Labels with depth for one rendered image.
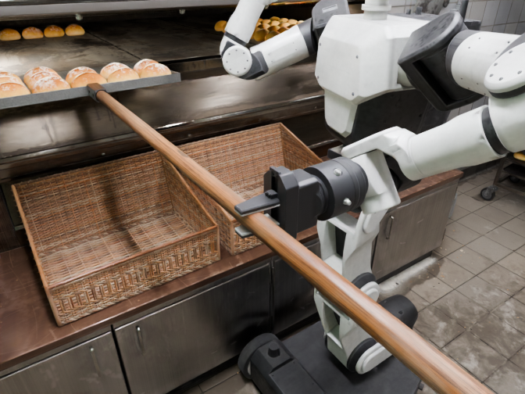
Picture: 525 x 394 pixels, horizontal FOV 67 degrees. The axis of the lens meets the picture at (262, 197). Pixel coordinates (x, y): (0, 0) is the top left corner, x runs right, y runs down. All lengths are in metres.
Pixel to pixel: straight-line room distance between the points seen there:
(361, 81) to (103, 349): 1.09
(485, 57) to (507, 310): 1.88
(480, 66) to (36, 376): 1.34
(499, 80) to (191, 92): 1.35
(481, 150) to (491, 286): 1.99
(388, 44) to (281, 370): 1.20
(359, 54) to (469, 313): 1.69
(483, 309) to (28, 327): 2.00
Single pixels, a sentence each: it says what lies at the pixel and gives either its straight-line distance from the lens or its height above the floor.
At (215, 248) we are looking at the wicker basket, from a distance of 1.46.
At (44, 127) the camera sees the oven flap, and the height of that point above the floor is 1.02.
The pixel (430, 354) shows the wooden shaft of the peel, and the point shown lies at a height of 1.21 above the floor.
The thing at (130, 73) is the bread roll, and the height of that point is 1.22.
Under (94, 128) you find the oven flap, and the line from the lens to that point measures 1.62.
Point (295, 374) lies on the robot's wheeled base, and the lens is 1.62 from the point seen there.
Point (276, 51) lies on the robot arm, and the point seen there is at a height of 1.31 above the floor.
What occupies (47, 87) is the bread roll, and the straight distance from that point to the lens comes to 1.28.
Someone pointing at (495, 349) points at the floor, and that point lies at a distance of 2.21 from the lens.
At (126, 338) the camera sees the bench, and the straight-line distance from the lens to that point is 1.43.
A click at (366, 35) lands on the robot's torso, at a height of 1.38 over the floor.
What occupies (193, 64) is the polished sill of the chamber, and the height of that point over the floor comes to 1.17.
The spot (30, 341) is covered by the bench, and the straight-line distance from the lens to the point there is 1.37.
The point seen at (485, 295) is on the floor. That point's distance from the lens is 2.47.
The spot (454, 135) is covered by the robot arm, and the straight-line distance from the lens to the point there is 0.59.
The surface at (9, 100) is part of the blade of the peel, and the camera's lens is 1.27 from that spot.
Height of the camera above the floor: 1.50
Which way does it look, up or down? 30 degrees down
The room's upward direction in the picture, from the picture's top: straight up
